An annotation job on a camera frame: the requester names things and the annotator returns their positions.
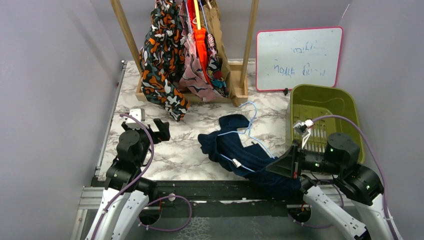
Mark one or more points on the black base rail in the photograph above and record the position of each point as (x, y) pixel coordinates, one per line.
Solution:
(228, 198)

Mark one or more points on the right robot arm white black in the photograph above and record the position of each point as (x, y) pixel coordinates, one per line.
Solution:
(357, 182)

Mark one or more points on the camouflage orange black garment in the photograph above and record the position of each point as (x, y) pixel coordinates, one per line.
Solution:
(162, 59)

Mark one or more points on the wooden clothes rack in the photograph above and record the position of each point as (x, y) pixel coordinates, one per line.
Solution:
(239, 80)

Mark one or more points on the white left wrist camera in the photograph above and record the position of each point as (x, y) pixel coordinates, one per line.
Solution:
(138, 114)

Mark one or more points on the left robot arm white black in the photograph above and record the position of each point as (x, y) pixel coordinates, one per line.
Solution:
(126, 192)

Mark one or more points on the tan khaki shorts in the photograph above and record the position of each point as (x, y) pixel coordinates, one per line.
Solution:
(211, 16)

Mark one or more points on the pink framed whiteboard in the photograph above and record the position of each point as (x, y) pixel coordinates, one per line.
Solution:
(286, 58)

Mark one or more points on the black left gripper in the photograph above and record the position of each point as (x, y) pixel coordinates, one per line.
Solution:
(164, 134)

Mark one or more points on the pink patterned garment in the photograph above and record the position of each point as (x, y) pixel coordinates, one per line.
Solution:
(193, 77)

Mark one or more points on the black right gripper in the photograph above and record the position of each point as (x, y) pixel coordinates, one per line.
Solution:
(287, 163)

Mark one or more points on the colourful patterned shorts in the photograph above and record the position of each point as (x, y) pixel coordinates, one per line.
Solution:
(214, 67)

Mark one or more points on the light blue wire hanger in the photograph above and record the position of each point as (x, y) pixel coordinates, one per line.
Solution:
(248, 126)

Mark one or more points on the olive green plastic basket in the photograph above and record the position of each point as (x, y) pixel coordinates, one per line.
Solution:
(311, 101)

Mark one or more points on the navy blue shorts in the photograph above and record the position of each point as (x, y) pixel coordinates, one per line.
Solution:
(274, 185)

